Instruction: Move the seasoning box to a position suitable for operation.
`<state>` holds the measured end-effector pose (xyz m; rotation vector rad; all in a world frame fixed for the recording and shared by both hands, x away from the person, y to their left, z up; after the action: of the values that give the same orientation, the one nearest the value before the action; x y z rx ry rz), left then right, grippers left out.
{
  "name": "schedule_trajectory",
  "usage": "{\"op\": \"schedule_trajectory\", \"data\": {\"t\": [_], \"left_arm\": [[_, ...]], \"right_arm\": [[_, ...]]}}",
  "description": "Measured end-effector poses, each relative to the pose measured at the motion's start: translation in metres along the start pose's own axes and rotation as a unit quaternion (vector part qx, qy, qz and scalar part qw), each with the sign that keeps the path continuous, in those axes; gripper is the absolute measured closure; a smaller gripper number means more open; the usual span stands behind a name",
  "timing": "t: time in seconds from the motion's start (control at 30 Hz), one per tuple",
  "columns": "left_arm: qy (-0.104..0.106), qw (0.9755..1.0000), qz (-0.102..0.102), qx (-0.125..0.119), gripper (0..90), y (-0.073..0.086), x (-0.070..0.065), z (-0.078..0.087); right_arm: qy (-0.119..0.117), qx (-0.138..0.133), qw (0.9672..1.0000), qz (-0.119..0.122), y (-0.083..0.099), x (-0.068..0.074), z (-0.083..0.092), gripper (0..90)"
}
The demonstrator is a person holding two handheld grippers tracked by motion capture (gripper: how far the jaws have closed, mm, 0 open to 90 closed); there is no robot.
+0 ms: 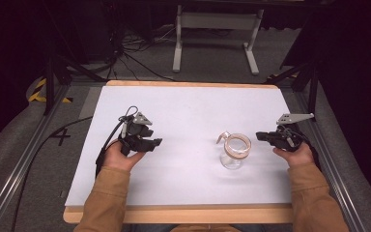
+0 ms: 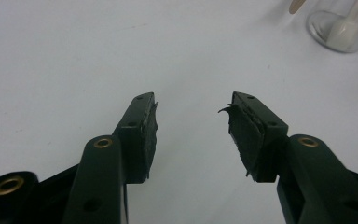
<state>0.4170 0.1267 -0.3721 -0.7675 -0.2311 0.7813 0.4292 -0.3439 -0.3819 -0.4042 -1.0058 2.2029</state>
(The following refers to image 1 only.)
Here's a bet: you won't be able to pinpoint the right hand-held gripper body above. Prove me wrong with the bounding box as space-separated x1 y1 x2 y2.
268 112 315 153

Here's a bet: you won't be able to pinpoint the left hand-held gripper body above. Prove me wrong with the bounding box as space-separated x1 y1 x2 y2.
118 111 157 157

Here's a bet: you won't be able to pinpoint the clear glass jar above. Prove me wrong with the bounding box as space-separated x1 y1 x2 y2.
215 130 252 171

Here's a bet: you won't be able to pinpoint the person's right hand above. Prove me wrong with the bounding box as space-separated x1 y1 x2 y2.
272 142 315 169

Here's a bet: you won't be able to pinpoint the person's left hand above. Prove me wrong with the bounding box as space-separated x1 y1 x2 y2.
102 140 147 172

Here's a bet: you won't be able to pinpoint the white table mat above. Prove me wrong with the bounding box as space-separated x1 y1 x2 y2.
64 84 294 208

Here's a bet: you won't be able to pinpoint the black tripod stand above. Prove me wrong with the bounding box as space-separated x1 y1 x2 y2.
42 3 107 116
264 57 320 122

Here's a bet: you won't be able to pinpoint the yellow black floor tape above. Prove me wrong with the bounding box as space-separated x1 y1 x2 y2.
28 78 73 104

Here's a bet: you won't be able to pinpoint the grey metal stand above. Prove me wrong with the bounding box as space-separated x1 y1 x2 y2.
172 4 265 76

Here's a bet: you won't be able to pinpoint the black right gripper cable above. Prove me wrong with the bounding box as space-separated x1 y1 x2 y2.
281 124 323 172

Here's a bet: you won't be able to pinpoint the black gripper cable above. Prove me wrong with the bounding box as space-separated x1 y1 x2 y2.
95 105 139 179
281 124 323 172

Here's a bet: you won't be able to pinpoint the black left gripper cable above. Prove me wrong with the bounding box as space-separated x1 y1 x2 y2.
95 105 139 179

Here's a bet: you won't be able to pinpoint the aluminium rail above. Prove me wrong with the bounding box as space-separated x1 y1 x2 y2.
0 84 71 232
294 91 371 232

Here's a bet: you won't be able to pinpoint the black floor cables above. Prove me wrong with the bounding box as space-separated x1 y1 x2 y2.
102 22 178 82

